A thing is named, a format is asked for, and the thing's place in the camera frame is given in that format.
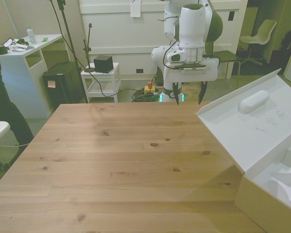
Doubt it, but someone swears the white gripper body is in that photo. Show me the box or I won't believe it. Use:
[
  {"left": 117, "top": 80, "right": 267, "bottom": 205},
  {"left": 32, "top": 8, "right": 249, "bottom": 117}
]
[{"left": 163, "top": 56, "right": 219, "bottom": 84}]

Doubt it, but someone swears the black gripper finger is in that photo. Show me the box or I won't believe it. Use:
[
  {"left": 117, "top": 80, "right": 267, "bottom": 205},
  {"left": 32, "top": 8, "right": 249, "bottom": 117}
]
[
  {"left": 198, "top": 81, "right": 208, "bottom": 105},
  {"left": 172, "top": 82, "right": 181, "bottom": 106}
]

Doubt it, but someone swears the white cardboard box with lid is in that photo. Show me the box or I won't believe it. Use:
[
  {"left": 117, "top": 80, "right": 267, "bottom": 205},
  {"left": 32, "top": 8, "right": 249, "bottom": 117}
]
[{"left": 194, "top": 68, "right": 291, "bottom": 232}]

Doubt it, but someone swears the black cube box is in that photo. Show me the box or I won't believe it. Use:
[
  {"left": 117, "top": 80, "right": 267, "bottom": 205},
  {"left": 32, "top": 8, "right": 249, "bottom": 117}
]
[{"left": 93, "top": 55, "right": 113, "bottom": 74}]

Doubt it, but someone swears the yellow emergency stop button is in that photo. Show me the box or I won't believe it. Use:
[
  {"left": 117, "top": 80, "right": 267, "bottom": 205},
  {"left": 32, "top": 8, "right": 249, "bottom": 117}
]
[{"left": 144, "top": 82, "right": 156, "bottom": 95}]

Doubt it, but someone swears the dark green chair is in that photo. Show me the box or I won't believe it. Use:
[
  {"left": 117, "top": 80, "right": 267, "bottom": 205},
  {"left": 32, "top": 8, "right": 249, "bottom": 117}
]
[{"left": 210, "top": 50, "right": 241, "bottom": 90}]

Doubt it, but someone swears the white swivel chair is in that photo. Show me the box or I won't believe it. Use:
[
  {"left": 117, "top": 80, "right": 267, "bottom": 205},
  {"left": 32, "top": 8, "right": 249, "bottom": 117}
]
[{"left": 239, "top": 19, "right": 277, "bottom": 67}]

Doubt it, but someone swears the small white side table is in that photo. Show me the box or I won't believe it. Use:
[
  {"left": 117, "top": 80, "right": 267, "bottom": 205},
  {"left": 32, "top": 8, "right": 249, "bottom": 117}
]
[{"left": 80, "top": 62, "right": 123, "bottom": 103}]

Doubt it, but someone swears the white paper sheet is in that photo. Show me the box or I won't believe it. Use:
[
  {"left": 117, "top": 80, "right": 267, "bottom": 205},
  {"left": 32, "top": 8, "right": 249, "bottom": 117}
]
[{"left": 130, "top": 0, "right": 141, "bottom": 18}]

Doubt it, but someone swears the black microphone stand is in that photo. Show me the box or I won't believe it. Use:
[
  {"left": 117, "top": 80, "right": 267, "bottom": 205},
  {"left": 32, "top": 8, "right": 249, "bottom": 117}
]
[{"left": 83, "top": 23, "right": 96, "bottom": 73}]

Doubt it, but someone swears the black computer tower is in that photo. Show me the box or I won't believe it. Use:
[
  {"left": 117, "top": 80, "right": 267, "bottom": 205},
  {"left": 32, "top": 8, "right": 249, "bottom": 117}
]
[{"left": 41, "top": 61, "right": 87, "bottom": 110}]

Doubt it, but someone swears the black tripod stand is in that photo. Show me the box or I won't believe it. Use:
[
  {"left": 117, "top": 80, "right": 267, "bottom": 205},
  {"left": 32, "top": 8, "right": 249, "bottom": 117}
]
[{"left": 47, "top": 0, "right": 89, "bottom": 104}]

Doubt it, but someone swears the white desk cabinet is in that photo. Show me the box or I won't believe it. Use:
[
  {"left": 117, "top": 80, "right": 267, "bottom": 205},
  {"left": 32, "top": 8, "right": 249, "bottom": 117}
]
[{"left": 0, "top": 33, "right": 71, "bottom": 119}]

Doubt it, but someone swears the clear plastic water bottle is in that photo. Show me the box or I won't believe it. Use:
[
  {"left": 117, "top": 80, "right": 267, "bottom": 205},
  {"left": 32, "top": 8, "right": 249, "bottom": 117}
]
[{"left": 26, "top": 25, "right": 38, "bottom": 46}]

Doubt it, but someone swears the person in dark clothes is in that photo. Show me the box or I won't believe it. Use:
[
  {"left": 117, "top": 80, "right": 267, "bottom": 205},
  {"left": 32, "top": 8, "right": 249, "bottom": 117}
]
[{"left": 0, "top": 6, "right": 34, "bottom": 151}]

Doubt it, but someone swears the coiled green cable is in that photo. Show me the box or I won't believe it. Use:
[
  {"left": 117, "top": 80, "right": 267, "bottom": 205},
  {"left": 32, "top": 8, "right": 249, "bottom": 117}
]
[{"left": 131, "top": 88, "right": 163, "bottom": 103}]

